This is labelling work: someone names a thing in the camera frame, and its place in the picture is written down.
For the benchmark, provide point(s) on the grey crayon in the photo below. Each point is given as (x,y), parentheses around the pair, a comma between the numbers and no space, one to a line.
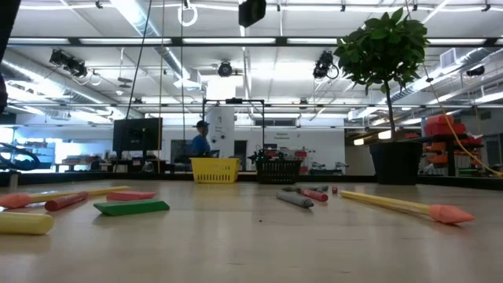
(307,187)
(294,199)

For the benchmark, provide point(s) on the green crayon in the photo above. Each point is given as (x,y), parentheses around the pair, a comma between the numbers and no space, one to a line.
(323,188)

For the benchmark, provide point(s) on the shelf with orange bins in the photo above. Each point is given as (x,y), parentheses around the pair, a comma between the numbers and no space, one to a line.
(444,129)

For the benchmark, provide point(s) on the white pillar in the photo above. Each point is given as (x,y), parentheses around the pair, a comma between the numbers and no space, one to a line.
(221,131)

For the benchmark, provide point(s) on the black plastic bin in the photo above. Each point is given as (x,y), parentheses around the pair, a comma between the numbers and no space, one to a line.
(278,171)

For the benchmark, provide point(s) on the yellow plastic bin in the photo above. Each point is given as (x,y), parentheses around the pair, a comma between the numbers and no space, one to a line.
(215,170)

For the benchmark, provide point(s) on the person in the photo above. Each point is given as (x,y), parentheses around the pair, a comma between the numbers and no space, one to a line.
(200,143)

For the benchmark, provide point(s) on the black monitor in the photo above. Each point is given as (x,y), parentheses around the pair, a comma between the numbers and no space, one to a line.
(137,135)

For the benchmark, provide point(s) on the pink eraser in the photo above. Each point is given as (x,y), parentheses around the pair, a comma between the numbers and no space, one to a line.
(131,195)

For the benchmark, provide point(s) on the green eraser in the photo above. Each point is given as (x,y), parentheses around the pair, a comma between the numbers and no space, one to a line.
(131,207)

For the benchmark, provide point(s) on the potted green plant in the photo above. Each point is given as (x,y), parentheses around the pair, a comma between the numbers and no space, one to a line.
(395,163)

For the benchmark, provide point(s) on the yellow pencil orange tip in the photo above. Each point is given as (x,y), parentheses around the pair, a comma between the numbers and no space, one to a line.
(15,200)
(393,202)

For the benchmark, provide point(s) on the dark red crayon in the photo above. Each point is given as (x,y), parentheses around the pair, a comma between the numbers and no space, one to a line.
(64,201)

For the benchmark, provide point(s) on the yellow highlighter pen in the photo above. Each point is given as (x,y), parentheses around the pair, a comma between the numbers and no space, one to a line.
(25,223)

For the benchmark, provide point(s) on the black aluminium table frame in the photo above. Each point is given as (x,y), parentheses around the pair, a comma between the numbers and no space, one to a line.
(334,178)

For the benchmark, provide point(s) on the black ceiling camera box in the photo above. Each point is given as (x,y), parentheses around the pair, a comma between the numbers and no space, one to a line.
(251,12)

